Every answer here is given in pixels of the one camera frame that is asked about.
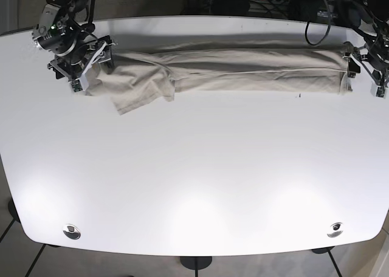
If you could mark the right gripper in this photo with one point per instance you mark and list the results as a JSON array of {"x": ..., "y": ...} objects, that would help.
[{"x": 75, "y": 48}]

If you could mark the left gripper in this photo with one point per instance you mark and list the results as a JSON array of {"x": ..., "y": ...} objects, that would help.
[{"x": 373, "y": 56}]

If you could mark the beige T-shirt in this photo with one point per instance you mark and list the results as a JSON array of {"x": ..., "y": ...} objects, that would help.
[{"x": 140, "y": 78}]

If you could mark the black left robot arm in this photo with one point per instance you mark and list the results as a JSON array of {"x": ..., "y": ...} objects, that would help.
[{"x": 369, "y": 19}]

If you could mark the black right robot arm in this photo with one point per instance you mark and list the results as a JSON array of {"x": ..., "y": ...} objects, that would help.
[{"x": 68, "y": 12}]

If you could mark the right chrome table grommet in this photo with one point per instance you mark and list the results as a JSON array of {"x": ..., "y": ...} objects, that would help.
[{"x": 335, "y": 230}]

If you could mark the chrome table grommet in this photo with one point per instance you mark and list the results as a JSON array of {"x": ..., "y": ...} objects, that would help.
[
  {"x": 335, "y": 230},
  {"x": 71, "y": 231}
]

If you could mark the left chrome table grommet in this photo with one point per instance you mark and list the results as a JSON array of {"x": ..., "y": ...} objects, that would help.
[{"x": 71, "y": 231}]

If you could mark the black table base foot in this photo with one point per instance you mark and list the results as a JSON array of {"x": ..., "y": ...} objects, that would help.
[{"x": 196, "y": 262}]

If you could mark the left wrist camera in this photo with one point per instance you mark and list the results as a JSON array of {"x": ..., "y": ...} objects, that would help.
[{"x": 378, "y": 91}]

